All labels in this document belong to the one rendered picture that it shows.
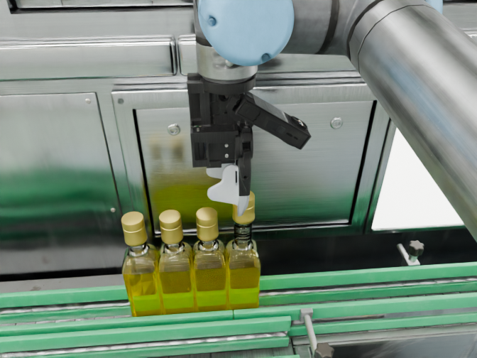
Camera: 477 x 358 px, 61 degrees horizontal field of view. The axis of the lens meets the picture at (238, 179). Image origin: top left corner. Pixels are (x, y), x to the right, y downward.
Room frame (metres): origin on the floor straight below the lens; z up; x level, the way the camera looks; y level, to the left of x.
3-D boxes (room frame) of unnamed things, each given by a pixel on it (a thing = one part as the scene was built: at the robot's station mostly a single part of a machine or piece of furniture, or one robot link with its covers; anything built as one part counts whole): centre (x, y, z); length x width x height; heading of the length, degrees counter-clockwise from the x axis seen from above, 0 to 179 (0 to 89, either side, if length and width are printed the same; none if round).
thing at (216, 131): (0.49, 0.02, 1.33); 0.09 x 0.08 x 0.12; 95
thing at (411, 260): (0.60, -0.35, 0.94); 0.07 x 0.04 x 0.13; 5
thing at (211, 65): (0.49, 0.01, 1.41); 0.08 x 0.08 x 0.05
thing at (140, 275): (0.48, 0.16, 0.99); 0.06 x 0.06 x 0.21; 5
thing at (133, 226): (0.48, 0.16, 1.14); 0.04 x 0.04 x 0.04
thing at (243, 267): (0.49, -0.01, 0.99); 0.06 x 0.06 x 0.21; 5
